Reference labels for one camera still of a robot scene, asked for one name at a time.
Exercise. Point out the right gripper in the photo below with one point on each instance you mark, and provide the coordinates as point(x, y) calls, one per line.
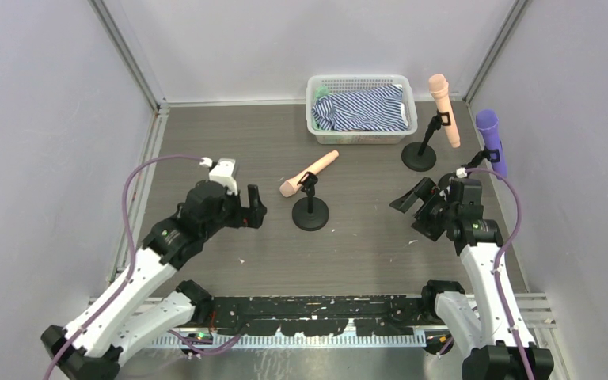
point(429, 207)

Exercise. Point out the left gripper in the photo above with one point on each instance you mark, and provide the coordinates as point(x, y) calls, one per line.
point(244, 210)

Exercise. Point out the black stand front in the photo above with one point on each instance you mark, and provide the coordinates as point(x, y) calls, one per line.
point(419, 156)

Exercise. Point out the black stand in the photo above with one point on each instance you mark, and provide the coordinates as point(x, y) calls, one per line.
point(419, 156)
point(474, 162)
point(310, 213)

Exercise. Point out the purple microphone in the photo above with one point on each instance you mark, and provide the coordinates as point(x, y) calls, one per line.
point(487, 123)

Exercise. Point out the peach microphone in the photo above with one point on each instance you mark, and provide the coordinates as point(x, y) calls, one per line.
point(439, 90)
point(289, 187)

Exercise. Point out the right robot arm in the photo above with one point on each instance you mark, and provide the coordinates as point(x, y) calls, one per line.
point(490, 331)

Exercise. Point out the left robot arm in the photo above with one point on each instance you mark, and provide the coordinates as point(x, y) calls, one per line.
point(136, 283)

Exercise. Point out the blue striped cloth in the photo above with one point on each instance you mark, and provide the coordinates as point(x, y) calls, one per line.
point(378, 109)

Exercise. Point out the white plastic basket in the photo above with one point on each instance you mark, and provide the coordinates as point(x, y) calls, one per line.
point(341, 83)

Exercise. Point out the green cloth item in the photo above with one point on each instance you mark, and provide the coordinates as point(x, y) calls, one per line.
point(320, 92)

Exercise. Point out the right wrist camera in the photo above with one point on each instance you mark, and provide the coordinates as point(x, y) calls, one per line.
point(461, 173)

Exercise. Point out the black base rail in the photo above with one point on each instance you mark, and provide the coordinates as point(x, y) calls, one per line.
point(217, 325)

